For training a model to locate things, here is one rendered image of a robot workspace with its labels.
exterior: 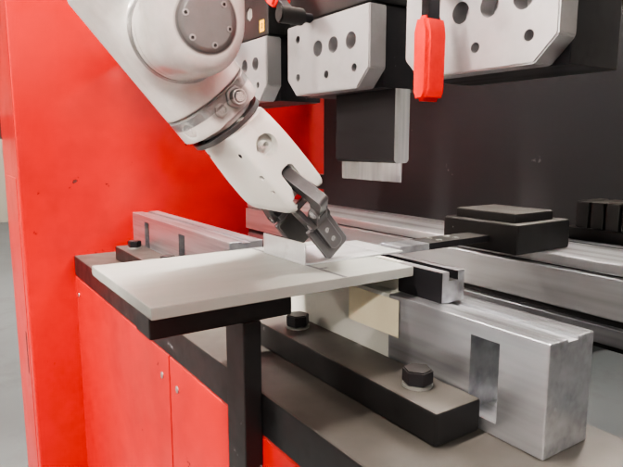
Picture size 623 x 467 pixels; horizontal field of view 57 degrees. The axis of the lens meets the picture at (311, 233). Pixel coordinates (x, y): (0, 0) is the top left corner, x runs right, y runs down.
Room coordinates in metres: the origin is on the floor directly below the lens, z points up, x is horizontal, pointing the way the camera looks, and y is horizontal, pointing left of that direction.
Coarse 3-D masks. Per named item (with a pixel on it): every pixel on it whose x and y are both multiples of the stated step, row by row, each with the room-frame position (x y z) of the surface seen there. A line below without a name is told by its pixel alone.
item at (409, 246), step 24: (456, 216) 0.77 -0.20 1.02; (480, 216) 0.74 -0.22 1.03; (504, 216) 0.71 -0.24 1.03; (528, 216) 0.71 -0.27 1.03; (552, 216) 0.74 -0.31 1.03; (408, 240) 0.68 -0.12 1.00; (432, 240) 0.68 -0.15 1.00; (456, 240) 0.68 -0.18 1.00; (480, 240) 0.71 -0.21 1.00; (504, 240) 0.69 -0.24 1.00; (528, 240) 0.69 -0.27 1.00; (552, 240) 0.72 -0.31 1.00
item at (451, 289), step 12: (408, 264) 0.56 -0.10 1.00; (420, 264) 0.57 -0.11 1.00; (432, 264) 0.56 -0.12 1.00; (420, 276) 0.54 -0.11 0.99; (432, 276) 0.53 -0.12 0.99; (444, 276) 0.52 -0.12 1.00; (456, 276) 0.53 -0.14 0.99; (408, 288) 0.56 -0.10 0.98; (420, 288) 0.54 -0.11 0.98; (432, 288) 0.53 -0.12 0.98; (444, 288) 0.52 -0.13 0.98; (456, 288) 0.53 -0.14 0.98; (432, 300) 0.53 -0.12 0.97; (444, 300) 0.52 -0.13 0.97; (456, 300) 0.53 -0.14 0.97
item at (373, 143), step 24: (360, 96) 0.63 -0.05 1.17; (384, 96) 0.60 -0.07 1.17; (408, 96) 0.60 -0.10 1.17; (360, 120) 0.63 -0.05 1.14; (384, 120) 0.60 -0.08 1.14; (408, 120) 0.60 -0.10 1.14; (360, 144) 0.63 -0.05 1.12; (384, 144) 0.60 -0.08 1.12; (408, 144) 0.60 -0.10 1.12; (360, 168) 0.65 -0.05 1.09; (384, 168) 0.61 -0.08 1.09
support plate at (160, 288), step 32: (192, 256) 0.60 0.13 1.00; (224, 256) 0.60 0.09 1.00; (256, 256) 0.60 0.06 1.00; (128, 288) 0.46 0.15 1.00; (160, 288) 0.46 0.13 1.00; (192, 288) 0.46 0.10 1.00; (224, 288) 0.46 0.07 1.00; (256, 288) 0.46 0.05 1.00; (288, 288) 0.47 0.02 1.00; (320, 288) 0.49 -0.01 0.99
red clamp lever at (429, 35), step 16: (432, 0) 0.46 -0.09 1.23; (432, 16) 0.46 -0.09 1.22; (416, 32) 0.46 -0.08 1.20; (432, 32) 0.45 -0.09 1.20; (416, 48) 0.46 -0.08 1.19; (432, 48) 0.46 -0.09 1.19; (416, 64) 0.46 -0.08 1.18; (432, 64) 0.46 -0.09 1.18; (416, 80) 0.46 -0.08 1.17; (432, 80) 0.46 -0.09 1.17; (416, 96) 0.46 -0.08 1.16; (432, 96) 0.46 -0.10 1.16
